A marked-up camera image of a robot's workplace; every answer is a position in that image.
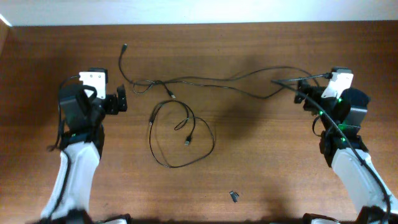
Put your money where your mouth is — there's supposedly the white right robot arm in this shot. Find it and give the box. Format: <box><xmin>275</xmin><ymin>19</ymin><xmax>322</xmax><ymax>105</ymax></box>
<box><xmin>294</xmin><ymin>81</ymin><xmax>397</xmax><ymax>223</ymax></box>

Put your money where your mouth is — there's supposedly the black cable bundle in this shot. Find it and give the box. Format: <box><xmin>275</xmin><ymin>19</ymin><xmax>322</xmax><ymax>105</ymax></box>
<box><xmin>148</xmin><ymin>99</ymin><xmax>216</xmax><ymax>169</ymax></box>

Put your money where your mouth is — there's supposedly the small black clip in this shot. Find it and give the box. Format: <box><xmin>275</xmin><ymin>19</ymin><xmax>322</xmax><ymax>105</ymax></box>
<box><xmin>229</xmin><ymin>191</ymin><xmax>239</xmax><ymax>203</ymax></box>

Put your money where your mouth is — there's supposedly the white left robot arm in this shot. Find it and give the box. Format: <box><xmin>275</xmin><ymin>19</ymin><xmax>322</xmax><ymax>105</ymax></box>
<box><xmin>39</xmin><ymin>83</ymin><xmax>127</xmax><ymax>223</ymax></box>

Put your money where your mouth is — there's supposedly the long black separated cable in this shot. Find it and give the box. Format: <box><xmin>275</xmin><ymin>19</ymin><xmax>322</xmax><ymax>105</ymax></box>
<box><xmin>118</xmin><ymin>44</ymin><xmax>321</xmax><ymax>90</ymax></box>

